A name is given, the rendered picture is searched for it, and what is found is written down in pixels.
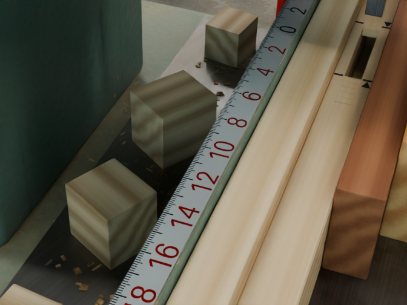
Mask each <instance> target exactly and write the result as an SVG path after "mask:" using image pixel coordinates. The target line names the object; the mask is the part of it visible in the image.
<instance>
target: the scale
mask: <svg viewBox="0 0 407 305"><path fill-rule="evenodd" d="M313 1H314V0H286V2H285V3H284V5H283V7H282V9H281V10H280V12H279V14H278V15H277V17H276V19H275V20H274V22H273V24H272V26H271V27H270V29H269V31H268V33H267V34H266V36H265V38H264V39H263V41H262V43H261V45H260V46H259V48H258V50H257V51H256V53H255V55H254V57H253V58H252V60H251V62H250V64H249V65H248V67H247V68H246V70H245V72H244V74H243V75H242V77H241V79H240V81H239V83H238V84H237V86H236V87H235V89H234V91H233V93H232V94H231V96H230V98H229V99H228V101H227V103H226V105H225V106H224V108H223V110H222V112H221V113H220V115H219V117H218V118H217V120H216V122H215V123H214V125H213V127H212V129H211V131H210V132H209V134H208V135H207V138H206V139H205V141H204V142H203V144H202V146H201V148H200V149H199V151H198V153H197V154H196V156H195V158H194V160H193V161H192V163H191V165H190V167H189V168H188V170H187V171H186V173H185V175H184V177H183V179H182V180H181V182H180V183H179V186H178V187H177V189H176V190H175V192H174V194H173V196H172V197H171V199H170V201H169V202H168V204H167V206H166V208H165V209H164V211H163V213H162V215H161V216H160V218H159V219H158V221H157V223H156V225H155V226H154V228H153V230H152V232H151V234H150V235H149V237H148V238H147V240H146V242H145V244H144V245H143V247H142V249H141V251H140V252H139V254H138V256H137V257H136V259H135V261H134V263H133V264H132V266H131V268H130V270H129V271H128V273H127V274H126V276H125V278H124V280H123V282H122V283H121V285H120V286H119V289H118V290H117V292H116V293H115V295H114V297H113V299H112V300H111V302H110V304H109V305H155V303H156V301H157V299H158V298H159V295H160V293H161V292H162V289H163V288H164V286H165V284H166V282H167V280H168V278H169V276H170V275H171V273H172V271H173V269H174V267H175V265H176V263H177V261H178V259H179V257H180V255H181V253H182V251H183V249H184V248H185V246H186V244H187V242H188V240H189V238H190V236H191V235H192V233H193V231H194V228H195V227H196V225H197V223H198V221H199V219H200V217H201V215H202V213H203V211H204V209H205V208H206V206H207V204H208V202H209V200H210V198H211V196H212V195H213V192H214V190H215V188H216V186H217V184H218V183H219V181H220V179H221V177H222V175H223V173H224V171H225V170H226V168H227V166H228V164H229V162H230V160H231V158H232V156H233V154H234V152H235V150H236V148H237V146H238V144H239V143H240V141H241V139H242V137H243V135H244V133H245V131H246V130H247V128H248V125H249V124H250V122H251V119H252V118H253V116H254V114H255V112H256V110H257V108H258V106H259V105H260V103H261V101H262V99H263V97H264V95H265V93H266V91H267V89H268V87H269V85H270V83H271V81H272V79H273V78H274V76H275V74H276V72H277V70H278V68H279V66H280V65H281V63H282V61H283V58H284V57H285V55H286V53H287V51H288V49H289V47H290V45H291V43H292V41H293V39H294V38H295V36H296V34H297V32H298V30H299V28H300V26H301V25H302V22H303V20H304V18H305V16H306V14H307V13H308V11H309V9H310V7H311V5H312V3H313Z"/></svg>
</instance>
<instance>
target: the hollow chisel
mask: <svg viewBox="0 0 407 305"><path fill-rule="evenodd" d="M385 5H386V0H367V3H366V9H365V14H366V15H370V16H376V17H380V18H381V17H382V15H383V12H384V10H385Z"/></svg>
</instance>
